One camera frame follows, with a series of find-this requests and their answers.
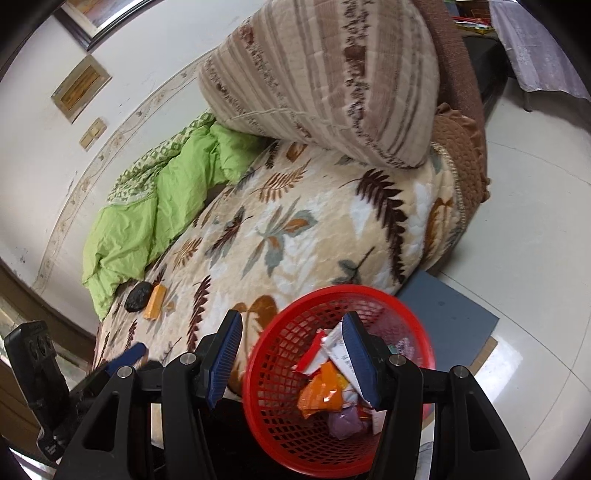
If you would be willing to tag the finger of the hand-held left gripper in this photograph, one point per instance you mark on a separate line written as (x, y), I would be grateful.
(127, 356)

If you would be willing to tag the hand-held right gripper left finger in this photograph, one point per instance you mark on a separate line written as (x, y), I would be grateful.
(224, 364)

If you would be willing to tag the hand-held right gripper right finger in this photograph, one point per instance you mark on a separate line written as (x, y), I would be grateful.
(360, 360)

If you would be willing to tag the white blue medicine box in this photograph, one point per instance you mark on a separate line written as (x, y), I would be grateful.
(339, 357)

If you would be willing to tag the red carton box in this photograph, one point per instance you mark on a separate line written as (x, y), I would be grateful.
(314, 355)

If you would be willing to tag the red mesh basket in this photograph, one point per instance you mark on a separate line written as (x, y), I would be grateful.
(272, 369)

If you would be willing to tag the orange foil wrapper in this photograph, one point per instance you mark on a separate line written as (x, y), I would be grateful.
(154, 302)
(318, 390)

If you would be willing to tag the purple paper ball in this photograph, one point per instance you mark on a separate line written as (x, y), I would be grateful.
(346, 422)

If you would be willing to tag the black plastic bag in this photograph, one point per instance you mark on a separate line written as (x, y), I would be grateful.
(138, 297)

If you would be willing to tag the grey blue floor mat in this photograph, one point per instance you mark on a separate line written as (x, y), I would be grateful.
(448, 314)

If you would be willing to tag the green quilt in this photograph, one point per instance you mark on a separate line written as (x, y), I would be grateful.
(138, 230)

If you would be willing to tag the leaf patterned blanket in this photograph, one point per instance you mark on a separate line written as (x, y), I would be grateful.
(323, 221)

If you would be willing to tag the brown frilled cushion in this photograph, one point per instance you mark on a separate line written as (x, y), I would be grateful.
(461, 152)

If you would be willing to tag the striped beige cushion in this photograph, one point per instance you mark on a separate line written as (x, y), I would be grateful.
(332, 69)

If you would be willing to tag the brown fabric headboard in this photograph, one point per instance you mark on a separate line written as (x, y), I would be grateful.
(455, 55)

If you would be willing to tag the black furniture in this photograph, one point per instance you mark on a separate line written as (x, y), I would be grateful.
(485, 60)

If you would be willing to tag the white lace cloth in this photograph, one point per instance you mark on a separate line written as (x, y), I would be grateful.
(540, 46)

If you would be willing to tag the beige wall switch plate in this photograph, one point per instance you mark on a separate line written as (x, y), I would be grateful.
(92, 134)

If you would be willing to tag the small framed wall picture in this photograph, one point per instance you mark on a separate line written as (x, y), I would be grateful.
(78, 87)

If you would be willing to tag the dark wooden picture frame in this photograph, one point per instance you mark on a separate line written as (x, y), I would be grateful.
(92, 18)

